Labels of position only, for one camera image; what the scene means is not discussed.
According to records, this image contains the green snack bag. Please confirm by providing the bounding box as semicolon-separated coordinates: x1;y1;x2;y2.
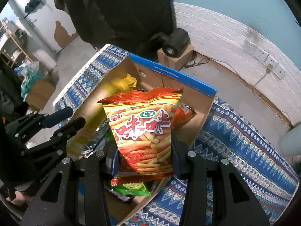
112;182;151;196

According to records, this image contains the orange black snack bag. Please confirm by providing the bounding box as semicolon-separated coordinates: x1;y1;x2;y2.
171;102;196;129

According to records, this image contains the orange fries snack bag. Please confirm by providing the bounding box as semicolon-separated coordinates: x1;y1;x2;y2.
99;87;183;177

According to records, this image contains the silver foil snack pack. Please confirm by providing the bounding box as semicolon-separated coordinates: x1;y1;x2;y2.
80;121;112;159

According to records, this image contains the floor cardboard box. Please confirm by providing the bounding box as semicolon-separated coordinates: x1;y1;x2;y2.
24;78;56;110

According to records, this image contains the patterned blue tablecloth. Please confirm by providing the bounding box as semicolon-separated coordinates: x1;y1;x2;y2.
53;45;299;225

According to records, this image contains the blue cardboard box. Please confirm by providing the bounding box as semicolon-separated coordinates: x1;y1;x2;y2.
67;51;216;223

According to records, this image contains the small cardboard box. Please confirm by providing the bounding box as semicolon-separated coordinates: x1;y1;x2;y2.
157;45;194;71

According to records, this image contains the light blue trash bin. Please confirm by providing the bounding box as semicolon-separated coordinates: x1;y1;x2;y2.
281;124;301;156

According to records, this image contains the black round speaker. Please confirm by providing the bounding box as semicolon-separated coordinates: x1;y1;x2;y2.
159;28;190;58

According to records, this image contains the black hanging cloth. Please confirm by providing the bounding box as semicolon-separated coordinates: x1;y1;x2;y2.
54;0;176;59

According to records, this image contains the black floor cable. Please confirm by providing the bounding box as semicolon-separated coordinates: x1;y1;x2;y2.
181;51;294;129

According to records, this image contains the black umbrella on wall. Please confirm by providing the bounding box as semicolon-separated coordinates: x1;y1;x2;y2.
24;0;46;19

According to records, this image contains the grey plug and cable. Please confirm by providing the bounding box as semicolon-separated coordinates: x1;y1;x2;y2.
252;64;274;95

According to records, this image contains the white wall socket strip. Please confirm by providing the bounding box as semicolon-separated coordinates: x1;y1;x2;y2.
243;39;286;79

